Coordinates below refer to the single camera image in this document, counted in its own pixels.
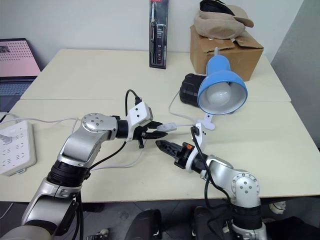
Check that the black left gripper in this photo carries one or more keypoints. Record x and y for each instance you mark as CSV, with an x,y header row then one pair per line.
x,y
139,131

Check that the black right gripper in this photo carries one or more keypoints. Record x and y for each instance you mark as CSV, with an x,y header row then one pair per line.
x,y
183,155

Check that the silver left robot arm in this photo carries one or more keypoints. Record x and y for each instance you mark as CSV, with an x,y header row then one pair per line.
x,y
82,142

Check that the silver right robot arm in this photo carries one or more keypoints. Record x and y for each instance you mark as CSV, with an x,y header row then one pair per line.
x,y
245,185

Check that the blue desk lamp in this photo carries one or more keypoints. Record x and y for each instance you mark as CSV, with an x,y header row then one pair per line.
x,y
220,67

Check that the black plastic case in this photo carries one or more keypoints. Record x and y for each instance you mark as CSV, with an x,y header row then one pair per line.
x,y
188,90

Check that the white frosted light bulb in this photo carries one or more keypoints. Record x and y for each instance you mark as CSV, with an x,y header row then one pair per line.
x,y
217,96

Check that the black rounded shape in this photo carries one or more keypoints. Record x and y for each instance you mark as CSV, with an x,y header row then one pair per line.
x,y
146,225

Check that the black soldering iron package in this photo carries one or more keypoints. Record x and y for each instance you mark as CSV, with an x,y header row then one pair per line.
x,y
158,37

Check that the brown cardboard box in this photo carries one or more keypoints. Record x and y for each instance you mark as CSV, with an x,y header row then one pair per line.
x,y
240,60

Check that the beige cap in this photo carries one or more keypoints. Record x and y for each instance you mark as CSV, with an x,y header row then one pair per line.
x,y
217,26

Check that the small white floor object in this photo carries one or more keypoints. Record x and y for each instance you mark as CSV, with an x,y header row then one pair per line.
x,y
277,207

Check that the white power strip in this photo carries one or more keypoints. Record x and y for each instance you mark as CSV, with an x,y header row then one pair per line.
x,y
17,147

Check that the white plug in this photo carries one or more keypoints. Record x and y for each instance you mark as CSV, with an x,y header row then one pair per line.
x,y
5,139

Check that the open laptop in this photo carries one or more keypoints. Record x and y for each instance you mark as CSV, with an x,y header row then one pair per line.
x,y
15,60

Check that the grey robot torso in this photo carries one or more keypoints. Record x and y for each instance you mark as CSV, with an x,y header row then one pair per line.
x,y
22,232

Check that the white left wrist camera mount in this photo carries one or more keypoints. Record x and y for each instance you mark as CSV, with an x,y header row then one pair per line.
x,y
138,112

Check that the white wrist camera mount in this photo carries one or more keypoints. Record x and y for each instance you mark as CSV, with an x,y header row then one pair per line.
x,y
201,140
138,112

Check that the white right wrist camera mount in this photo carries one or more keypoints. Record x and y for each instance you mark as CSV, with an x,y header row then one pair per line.
x,y
201,140

